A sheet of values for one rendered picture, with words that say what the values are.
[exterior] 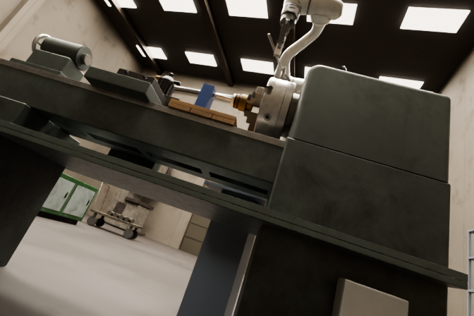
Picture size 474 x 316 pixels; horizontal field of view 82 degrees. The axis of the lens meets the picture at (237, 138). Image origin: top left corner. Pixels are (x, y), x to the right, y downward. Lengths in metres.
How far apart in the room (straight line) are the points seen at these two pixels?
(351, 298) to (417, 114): 0.75
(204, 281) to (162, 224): 8.49
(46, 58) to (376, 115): 1.62
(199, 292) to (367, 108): 1.29
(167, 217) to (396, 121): 9.37
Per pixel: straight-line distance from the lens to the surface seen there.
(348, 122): 1.17
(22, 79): 1.64
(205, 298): 1.76
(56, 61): 1.75
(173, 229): 10.00
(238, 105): 1.36
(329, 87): 1.23
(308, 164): 1.06
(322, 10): 1.53
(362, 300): 0.97
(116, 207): 9.65
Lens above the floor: 0.39
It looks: 22 degrees up
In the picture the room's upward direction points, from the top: 20 degrees clockwise
